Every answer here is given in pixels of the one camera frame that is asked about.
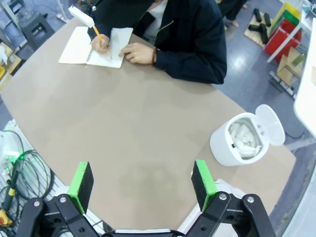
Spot bystander in dark trousers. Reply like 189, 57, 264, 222
218, 0, 248, 28

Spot person's right hand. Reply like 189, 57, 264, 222
90, 34, 111, 54

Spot dark grey plastic stool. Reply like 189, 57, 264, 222
22, 13, 55, 49

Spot yellow emergency stop button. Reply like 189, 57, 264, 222
0, 209, 13, 227

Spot white spiral notebook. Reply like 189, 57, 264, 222
58, 26, 134, 69

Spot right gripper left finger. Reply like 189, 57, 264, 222
15, 161, 103, 237

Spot red plastic crates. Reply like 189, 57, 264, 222
263, 18, 303, 62

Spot white lidded trash bin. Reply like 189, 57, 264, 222
209, 104, 286, 167

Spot black blocks on wooden board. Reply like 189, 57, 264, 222
243, 8, 273, 48

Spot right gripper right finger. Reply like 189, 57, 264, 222
185, 159, 277, 237

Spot person's right forearm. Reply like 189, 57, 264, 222
87, 22, 109, 42

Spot person's left forearm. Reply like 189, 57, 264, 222
155, 45, 228, 85

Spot white head-mounted camera box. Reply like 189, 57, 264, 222
68, 5, 96, 28

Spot black cable bundle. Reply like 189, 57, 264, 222
0, 148, 56, 201

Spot crumpled white paper pile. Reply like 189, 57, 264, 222
229, 122, 262, 159

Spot white power strip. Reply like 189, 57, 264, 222
269, 71, 297, 100

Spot person's left hand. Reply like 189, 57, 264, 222
118, 42, 155, 65

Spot yellow pencil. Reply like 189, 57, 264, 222
93, 25, 113, 60

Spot person in dark jacket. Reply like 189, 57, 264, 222
87, 0, 228, 85

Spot wooden shelf rack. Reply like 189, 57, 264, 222
276, 46, 306, 87

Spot white side table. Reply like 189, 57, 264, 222
293, 0, 316, 139

